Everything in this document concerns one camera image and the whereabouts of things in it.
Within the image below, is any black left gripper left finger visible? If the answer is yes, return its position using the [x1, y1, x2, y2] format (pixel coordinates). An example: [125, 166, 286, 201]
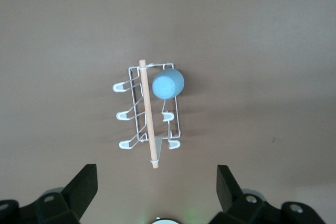
[18, 164, 98, 224]

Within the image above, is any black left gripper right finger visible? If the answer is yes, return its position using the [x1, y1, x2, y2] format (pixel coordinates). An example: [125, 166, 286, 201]
[209, 165, 284, 224]

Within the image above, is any white wire cup holder rack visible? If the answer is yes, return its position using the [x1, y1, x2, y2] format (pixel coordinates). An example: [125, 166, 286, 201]
[112, 59, 182, 169]

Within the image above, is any blue plastic cup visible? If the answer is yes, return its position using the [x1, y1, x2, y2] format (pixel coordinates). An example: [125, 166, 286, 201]
[152, 68, 185, 101]

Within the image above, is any brown table cover sheet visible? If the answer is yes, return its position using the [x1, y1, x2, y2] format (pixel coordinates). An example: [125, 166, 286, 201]
[0, 0, 336, 224]

